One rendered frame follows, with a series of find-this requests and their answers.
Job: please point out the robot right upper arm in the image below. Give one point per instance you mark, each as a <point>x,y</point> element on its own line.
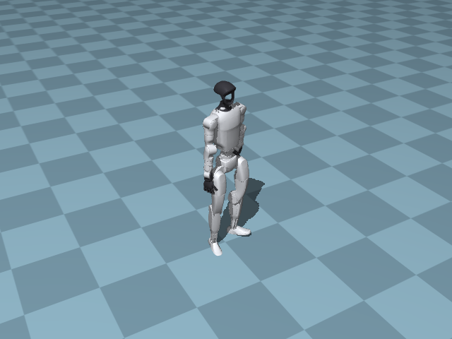
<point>210,123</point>

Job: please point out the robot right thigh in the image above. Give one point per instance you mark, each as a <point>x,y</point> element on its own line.
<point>219,180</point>

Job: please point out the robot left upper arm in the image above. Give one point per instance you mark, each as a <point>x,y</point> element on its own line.
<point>243,110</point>

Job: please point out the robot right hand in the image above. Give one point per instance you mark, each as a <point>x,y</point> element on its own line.
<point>208,184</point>

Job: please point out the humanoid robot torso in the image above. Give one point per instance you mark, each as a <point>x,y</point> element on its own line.
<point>226,136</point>

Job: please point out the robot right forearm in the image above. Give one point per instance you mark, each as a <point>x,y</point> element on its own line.
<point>208,163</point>

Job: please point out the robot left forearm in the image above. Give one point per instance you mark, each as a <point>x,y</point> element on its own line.
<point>240,143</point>

